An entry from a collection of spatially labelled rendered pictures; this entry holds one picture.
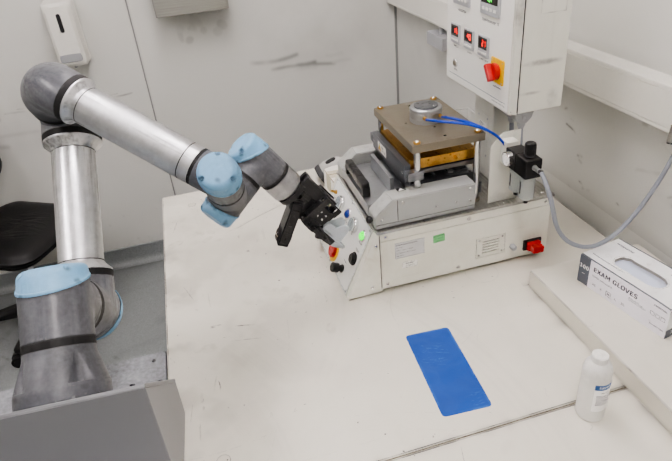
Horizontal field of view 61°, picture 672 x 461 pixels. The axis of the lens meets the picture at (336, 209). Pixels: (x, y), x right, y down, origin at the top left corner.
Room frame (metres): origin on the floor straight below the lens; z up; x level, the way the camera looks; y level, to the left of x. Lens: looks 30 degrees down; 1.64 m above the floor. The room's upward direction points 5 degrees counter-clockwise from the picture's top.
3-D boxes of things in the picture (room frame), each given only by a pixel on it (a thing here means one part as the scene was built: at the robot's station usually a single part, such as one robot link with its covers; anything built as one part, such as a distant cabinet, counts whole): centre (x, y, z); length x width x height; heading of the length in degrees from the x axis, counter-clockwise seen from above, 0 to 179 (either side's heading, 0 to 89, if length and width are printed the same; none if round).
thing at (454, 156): (1.31, -0.24, 1.07); 0.22 x 0.17 x 0.10; 13
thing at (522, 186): (1.13, -0.41, 1.05); 0.15 x 0.05 x 0.15; 13
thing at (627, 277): (0.96, -0.64, 0.83); 0.23 x 0.12 x 0.07; 22
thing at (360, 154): (1.44, -0.14, 0.97); 0.25 x 0.05 x 0.07; 103
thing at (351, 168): (1.28, -0.06, 0.99); 0.15 x 0.02 x 0.04; 13
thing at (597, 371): (0.71, -0.43, 0.82); 0.05 x 0.05 x 0.14
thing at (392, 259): (1.30, -0.24, 0.84); 0.53 x 0.37 x 0.17; 103
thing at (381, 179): (1.31, -0.19, 0.97); 0.30 x 0.22 x 0.08; 103
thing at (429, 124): (1.31, -0.28, 1.08); 0.31 x 0.24 x 0.13; 13
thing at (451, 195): (1.17, -0.20, 0.97); 0.26 x 0.05 x 0.07; 103
